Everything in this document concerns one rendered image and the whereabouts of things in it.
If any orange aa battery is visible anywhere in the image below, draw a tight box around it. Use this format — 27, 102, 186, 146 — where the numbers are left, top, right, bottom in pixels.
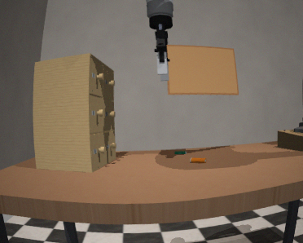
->
190, 158, 207, 163

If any tan wooden chest of drawers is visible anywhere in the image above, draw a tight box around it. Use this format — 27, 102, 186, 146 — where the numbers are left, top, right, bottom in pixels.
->
33, 53, 116, 173

